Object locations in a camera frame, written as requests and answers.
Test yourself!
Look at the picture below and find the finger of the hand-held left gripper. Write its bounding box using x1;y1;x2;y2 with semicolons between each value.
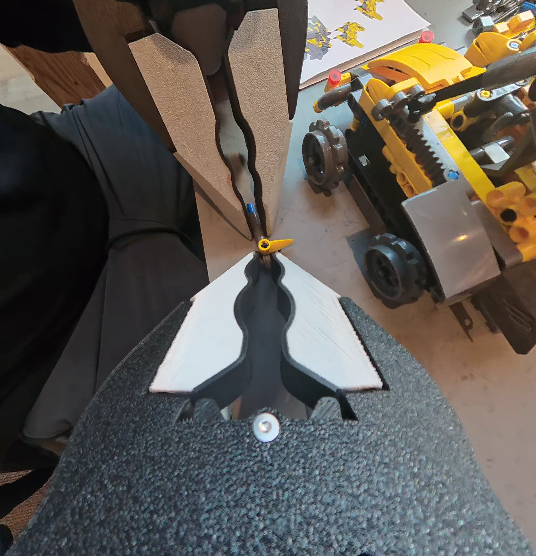
224;8;295;236
128;34;255;241

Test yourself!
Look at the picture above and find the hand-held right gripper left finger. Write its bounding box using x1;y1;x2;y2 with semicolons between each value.
150;251;263;401

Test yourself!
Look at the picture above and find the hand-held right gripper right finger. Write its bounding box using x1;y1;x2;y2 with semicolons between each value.
271;252;384;407

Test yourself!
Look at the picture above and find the small yellow tooth piece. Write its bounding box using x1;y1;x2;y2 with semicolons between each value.
257;237;294;255

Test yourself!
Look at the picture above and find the grey axle pin blue tip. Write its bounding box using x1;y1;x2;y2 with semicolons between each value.
245;202;270;268

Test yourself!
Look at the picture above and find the grey desk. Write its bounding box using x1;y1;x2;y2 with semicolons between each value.
192;0;536;552

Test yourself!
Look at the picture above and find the instruction booklet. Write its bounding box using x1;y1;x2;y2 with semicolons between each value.
298;0;433;89

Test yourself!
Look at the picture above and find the person's dark clothing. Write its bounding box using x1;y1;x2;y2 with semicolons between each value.
0;85;210;556

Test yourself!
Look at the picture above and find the yellow toy brick vehicle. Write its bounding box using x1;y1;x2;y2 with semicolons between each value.
300;32;536;357

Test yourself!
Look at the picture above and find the wooden board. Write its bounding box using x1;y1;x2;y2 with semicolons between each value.
5;43;114;111

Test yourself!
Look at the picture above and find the pile of loose brick pieces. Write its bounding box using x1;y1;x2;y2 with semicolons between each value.
461;0;536;35

